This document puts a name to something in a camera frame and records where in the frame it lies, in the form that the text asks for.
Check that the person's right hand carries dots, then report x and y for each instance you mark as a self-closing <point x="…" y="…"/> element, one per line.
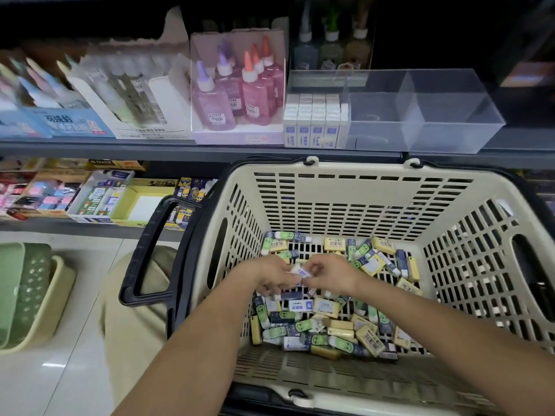
<point x="338" y="274"/>

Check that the person's left hand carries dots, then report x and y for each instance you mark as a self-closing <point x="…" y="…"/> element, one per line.
<point x="270" y="274"/>

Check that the pile of erasers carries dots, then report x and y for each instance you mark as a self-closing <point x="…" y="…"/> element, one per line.
<point x="347" y="316"/>

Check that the beige shopping basket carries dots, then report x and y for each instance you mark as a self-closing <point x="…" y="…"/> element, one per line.
<point x="286" y="385"/>

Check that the rows of white erasers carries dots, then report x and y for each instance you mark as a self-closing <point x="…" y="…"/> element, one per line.
<point x="316" y="125"/>

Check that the grey store shelves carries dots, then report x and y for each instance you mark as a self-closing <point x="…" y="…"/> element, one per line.
<point x="173" y="150"/>

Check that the person's right forearm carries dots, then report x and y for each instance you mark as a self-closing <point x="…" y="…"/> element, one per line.
<point x="468" y="351"/>

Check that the person's left forearm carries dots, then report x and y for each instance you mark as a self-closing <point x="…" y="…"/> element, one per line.
<point x="186" y="359"/>

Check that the pink glue display box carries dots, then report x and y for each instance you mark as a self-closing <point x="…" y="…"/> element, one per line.
<point x="234" y="136"/>

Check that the yellow empty display box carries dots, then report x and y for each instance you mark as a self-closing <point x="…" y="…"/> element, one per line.
<point x="143" y="206"/>

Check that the white eraser display box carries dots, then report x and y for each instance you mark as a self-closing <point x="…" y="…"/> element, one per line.
<point x="100" y="199"/>

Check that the white glue display box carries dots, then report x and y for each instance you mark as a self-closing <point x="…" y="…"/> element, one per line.
<point x="169" y="104"/>

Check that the yellow plastic basket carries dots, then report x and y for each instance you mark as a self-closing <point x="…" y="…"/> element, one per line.
<point x="61" y="294"/>

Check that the green plastic basket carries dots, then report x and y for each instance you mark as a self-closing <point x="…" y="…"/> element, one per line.
<point x="22" y="290"/>

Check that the dark blue yellow packets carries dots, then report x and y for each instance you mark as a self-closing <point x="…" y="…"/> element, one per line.
<point x="186" y="199"/>

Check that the pink glue bottle purple cap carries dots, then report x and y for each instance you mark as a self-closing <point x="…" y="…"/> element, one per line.
<point x="231" y="86"/>
<point x="212" y="108"/>

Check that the pink glue bottle orange cap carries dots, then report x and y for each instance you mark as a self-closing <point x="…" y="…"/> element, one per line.
<point x="271" y="80"/>
<point x="258" y="98"/>
<point x="278" y="63"/>

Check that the clear plastic divider tray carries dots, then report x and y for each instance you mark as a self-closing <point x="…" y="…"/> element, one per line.
<point x="433" y="121"/>

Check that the translucent glue bottle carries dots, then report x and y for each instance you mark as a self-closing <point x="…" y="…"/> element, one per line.
<point x="358" y="49"/>
<point x="305" y="52"/>
<point x="331" y="52"/>

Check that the row of clear glue bottles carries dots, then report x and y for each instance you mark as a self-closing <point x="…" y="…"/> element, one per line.
<point x="126" y="91"/>

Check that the pink stationery packets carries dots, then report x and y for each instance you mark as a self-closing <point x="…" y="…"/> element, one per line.
<point x="39" y="195"/>

